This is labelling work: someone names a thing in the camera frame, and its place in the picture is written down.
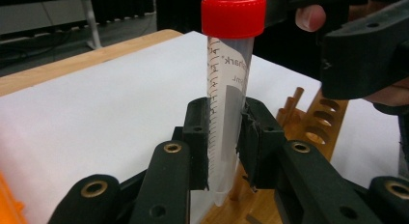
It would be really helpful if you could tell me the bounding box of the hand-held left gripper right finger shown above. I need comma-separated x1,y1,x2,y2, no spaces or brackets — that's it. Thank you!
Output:
235,97,287,190

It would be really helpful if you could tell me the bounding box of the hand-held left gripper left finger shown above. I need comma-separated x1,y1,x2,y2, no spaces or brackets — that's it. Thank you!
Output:
182,97,211,191

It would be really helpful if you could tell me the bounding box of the wooden tube rack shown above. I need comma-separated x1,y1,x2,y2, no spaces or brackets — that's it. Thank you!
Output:
199,87,350,224

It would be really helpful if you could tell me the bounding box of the red-capped plastic tube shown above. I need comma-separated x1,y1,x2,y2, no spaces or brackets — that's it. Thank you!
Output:
201,0,268,208

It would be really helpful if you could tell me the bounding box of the orange plastic tube rack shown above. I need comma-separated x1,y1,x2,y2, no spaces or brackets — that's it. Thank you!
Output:
0,170,28,224

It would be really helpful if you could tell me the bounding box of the grey metal stand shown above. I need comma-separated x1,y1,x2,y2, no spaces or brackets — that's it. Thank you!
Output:
0,0,102,51

